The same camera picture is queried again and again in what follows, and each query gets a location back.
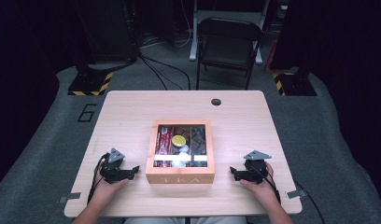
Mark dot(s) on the white capsule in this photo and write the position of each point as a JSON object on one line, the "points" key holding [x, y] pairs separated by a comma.
{"points": [[180, 164], [184, 149]]}

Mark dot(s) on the yellow-topped capsule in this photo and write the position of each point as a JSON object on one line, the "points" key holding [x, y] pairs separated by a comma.
{"points": [[178, 141]]}

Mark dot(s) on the black yellow striped stand base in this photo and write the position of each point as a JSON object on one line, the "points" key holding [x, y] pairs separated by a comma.
{"points": [[293, 85], [90, 85]]}

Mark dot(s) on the bundle of red packets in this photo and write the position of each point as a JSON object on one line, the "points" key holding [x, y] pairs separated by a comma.
{"points": [[163, 143]]}

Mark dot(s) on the dark round table grommet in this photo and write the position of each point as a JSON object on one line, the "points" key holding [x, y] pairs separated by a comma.
{"points": [[216, 101]]}

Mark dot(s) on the black folding chair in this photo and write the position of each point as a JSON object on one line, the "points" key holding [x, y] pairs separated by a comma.
{"points": [[227, 46]]}

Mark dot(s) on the white metal desk frame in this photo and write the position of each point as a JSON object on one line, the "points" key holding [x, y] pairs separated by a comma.
{"points": [[193, 37]]}

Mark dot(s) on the grey tape strip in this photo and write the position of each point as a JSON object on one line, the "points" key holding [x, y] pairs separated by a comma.
{"points": [[69, 197], [296, 194]]}

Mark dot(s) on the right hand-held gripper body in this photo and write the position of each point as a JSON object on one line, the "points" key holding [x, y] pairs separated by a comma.
{"points": [[255, 171]]}

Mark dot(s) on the red object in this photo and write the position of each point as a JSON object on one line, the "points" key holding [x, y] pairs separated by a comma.
{"points": [[270, 56]]}

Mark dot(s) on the brown capsule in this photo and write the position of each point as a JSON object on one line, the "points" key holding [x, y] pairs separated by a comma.
{"points": [[183, 131]]}

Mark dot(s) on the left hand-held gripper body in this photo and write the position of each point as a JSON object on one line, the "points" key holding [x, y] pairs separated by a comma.
{"points": [[112, 172]]}

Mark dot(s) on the person's right hand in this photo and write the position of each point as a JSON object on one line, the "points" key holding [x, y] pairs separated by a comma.
{"points": [[265, 193]]}

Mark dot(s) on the black computer cabinet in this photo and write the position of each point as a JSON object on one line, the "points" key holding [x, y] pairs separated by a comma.
{"points": [[107, 31]]}

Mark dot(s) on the wooden tea box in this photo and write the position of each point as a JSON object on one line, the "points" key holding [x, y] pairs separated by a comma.
{"points": [[180, 175]]}

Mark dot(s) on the person's left hand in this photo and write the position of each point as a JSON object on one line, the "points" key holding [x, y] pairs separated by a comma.
{"points": [[104, 193]]}

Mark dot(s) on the pile of dark tea bags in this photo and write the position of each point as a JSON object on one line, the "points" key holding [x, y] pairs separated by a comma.
{"points": [[198, 140]]}

